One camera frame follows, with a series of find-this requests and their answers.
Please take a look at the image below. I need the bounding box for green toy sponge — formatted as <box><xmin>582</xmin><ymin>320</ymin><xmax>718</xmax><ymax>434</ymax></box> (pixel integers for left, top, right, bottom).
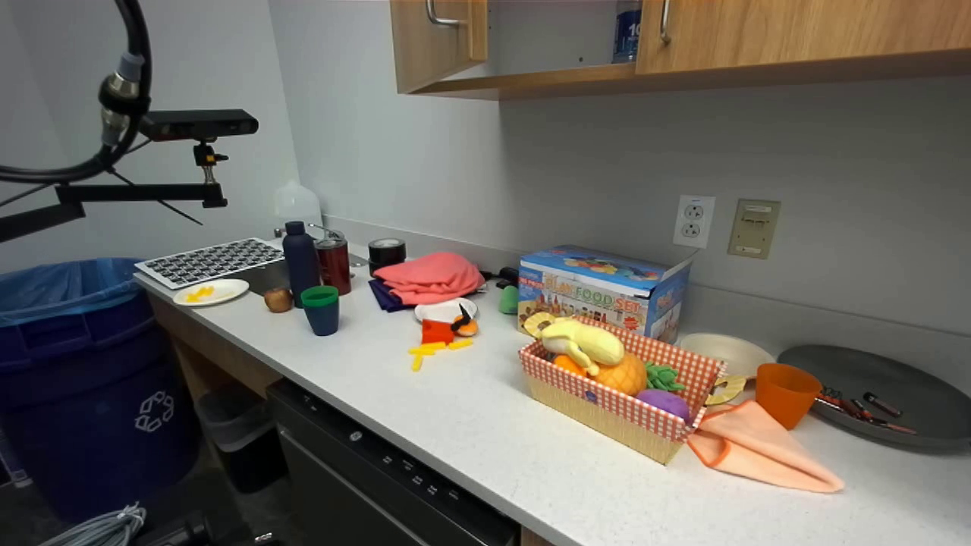
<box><xmin>499</xmin><ymin>285</ymin><xmax>520</xmax><ymax>316</ymax></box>

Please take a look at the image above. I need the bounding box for white wall outlet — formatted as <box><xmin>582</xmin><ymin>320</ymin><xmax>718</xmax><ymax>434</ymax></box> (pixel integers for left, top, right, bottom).
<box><xmin>673</xmin><ymin>193</ymin><xmax>718</xmax><ymax>248</ymax></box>

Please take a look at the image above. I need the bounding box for black trash bin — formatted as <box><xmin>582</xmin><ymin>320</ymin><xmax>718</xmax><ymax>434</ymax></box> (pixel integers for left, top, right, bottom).
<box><xmin>199</xmin><ymin>388</ymin><xmax>285</xmax><ymax>494</ymax></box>

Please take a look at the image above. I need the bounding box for dark navy cloth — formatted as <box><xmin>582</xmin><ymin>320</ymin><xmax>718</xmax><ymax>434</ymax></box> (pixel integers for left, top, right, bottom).
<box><xmin>369</xmin><ymin>279</ymin><xmax>414</xmax><ymax>311</ymax></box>

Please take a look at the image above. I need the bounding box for white small plate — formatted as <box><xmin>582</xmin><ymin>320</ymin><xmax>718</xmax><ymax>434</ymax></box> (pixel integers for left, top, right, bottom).
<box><xmin>414</xmin><ymin>298</ymin><xmax>479</xmax><ymax>323</ymax></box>

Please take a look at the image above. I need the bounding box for black stereo camera on stand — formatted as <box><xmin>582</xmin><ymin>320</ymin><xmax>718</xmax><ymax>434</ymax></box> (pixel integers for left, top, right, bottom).
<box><xmin>140</xmin><ymin>109</ymin><xmax>259</xmax><ymax>141</ymax></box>

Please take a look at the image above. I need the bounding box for dark blue bottle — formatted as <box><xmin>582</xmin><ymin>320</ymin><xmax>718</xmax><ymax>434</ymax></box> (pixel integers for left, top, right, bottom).
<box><xmin>282</xmin><ymin>222</ymin><xmax>319</xmax><ymax>294</ymax></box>

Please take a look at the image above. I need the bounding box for dark red tumbler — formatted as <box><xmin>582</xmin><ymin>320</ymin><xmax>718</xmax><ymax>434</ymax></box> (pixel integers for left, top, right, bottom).
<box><xmin>319</xmin><ymin>233</ymin><xmax>352</xmax><ymax>294</ymax></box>

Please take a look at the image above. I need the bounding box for beige bowl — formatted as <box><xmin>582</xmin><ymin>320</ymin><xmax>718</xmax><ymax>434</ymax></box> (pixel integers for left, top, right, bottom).
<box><xmin>676</xmin><ymin>332</ymin><xmax>774</xmax><ymax>378</ymax></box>

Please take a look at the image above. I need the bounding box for blue toy food box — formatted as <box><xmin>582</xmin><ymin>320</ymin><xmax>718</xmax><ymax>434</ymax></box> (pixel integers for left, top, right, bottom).
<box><xmin>520</xmin><ymin>244</ymin><xmax>689</xmax><ymax>344</ymax></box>

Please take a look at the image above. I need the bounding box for brown toy ball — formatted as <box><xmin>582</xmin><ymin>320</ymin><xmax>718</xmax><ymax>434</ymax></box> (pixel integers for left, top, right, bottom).
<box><xmin>263</xmin><ymin>289</ymin><xmax>295</xmax><ymax>311</ymax></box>

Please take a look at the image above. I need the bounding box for black tape roll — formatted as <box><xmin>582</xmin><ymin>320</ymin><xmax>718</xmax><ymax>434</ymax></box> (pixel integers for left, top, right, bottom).
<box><xmin>369</xmin><ymin>235</ymin><xmax>407</xmax><ymax>271</ymax></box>

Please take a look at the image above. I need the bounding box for coral pink cloth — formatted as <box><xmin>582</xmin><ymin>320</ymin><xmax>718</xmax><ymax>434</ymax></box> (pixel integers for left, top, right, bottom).
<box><xmin>374</xmin><ymin>253</ymin><xmax>485</xmax><ymax>307</ymax></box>

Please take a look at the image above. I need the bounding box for yellow toy banana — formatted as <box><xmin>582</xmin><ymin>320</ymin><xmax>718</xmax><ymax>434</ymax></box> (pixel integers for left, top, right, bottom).
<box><xmin>521</xmin><ymin>311</ymin><xmax>626</xmax><ymax>375</ymax></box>

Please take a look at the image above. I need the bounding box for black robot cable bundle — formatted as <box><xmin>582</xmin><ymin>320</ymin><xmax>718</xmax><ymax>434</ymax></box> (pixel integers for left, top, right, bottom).
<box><xmin>0</xmin><ymin>0</ymin><xmax>156</xmax><ymax>186</ymax></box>

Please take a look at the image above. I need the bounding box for white plate yellow food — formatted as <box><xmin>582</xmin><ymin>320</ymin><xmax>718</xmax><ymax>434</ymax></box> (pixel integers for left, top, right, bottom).
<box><xmin>174</xmin><ymin>279</ymin><xmax>248</xmax><ymax>310</ymax></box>

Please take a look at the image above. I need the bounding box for beige wall switch plate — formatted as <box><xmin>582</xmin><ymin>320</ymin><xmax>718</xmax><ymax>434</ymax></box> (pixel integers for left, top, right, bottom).
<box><xmin>728</xmin><ymin>198</ymin><xmax>780</xmax><ymax>259</ymax></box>

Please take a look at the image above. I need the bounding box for orange plastic cup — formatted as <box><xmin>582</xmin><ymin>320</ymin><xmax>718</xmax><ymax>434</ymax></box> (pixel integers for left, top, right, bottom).
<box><xmin>757</xmin><ymin>363</ymin><xmax>822</xmax><ymax>431</ymax></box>

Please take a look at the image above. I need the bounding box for black dishwasher front panel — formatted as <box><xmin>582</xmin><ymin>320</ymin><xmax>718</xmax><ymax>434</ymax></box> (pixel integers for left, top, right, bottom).
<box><xmin>267</xmin><ymin>383</ymin><xmax>520</xmax><ymax>546</ymax></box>

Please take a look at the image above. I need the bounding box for navy cup green rim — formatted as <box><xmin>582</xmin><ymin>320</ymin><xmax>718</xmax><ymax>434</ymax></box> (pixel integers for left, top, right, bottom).
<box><xmin>302</xmin><ymin>285</ymin><xmax>340</xmax><ymax>336</ymax></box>

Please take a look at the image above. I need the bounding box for dark grey round tray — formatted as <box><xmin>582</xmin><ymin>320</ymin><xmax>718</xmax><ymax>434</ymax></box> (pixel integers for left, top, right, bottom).
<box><xmin>780</xmin><ymin>345</ymin><xmax>971</xmax><ymax>456</ymax></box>

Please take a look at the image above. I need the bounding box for blue recycling bin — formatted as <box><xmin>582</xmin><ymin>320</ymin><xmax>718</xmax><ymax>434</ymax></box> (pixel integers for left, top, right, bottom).
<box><xmin>0</xmin><ymin>259</ymin><xmax>200</xmax><ymax>517</ymax></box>

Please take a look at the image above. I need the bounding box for silver door handle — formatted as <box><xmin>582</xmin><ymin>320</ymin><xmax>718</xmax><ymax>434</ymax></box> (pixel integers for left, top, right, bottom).
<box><xmin>658</xmin><ymin>0</ymin><xmax>672</xmax><ymax>49</ymax></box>
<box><xmin>424</xmin><ymin>0</ymin><xmax>468</xmax><ymax>26</ymax></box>

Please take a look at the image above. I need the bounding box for dish drying rack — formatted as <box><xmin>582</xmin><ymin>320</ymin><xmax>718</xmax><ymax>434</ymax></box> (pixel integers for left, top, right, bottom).
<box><xmin>138</xmin><ymin>235</ymin><xmax>282</xmax><ymax>291</ymax></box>

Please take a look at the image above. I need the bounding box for red checkered food basket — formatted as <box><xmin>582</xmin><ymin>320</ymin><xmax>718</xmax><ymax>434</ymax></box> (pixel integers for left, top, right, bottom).
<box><xmin>520</xmin><ymin>329</ymin><xmax>725</xmax><ymax>464</ymax></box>

